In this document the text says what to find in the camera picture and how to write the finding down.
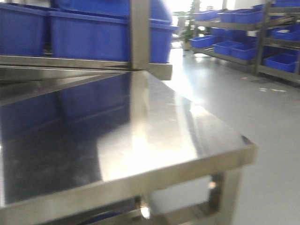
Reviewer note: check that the blue bin left on rack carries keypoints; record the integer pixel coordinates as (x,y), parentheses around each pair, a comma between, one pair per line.
(23,29)

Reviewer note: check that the steel shelf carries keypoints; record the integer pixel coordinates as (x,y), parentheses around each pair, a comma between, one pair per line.
(277,14)
(238,32)

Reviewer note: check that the blue bin middle shelf front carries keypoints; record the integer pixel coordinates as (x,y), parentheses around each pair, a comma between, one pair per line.
(202,42)

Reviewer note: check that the green potted plant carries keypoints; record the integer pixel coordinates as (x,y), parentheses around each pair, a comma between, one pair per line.
(192,30)

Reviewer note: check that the blue bin with white item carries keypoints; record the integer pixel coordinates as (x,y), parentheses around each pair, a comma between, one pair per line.
(291,33)

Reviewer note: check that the blue bin on rack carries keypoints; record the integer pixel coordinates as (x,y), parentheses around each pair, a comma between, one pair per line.
(90,37)
(23,29)

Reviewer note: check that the far steel shelf left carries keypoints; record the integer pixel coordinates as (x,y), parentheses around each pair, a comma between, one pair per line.
(238,32)

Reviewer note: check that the steel rack near table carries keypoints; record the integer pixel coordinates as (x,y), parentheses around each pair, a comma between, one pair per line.
(27,69)

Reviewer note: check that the tilted blue bin on top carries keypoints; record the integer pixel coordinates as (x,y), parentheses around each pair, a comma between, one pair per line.
(158,9)

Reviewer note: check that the blue bin right on rack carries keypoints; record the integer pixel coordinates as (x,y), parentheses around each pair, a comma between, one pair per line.
(90,37)

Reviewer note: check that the blue bin lower right shelf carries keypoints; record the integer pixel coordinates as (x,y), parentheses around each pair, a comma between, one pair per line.
(282,61)

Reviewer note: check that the blue bin shelf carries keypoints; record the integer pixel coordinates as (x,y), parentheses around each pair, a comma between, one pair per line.
(245,51)
(225,47)
(202,42)
(282,61)
(247,16)

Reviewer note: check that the blue bin top shelf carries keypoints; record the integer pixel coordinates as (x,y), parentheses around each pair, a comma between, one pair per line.
(247,16)

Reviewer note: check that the far steel shelf right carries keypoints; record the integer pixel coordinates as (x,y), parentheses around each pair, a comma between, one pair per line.
(277,14)

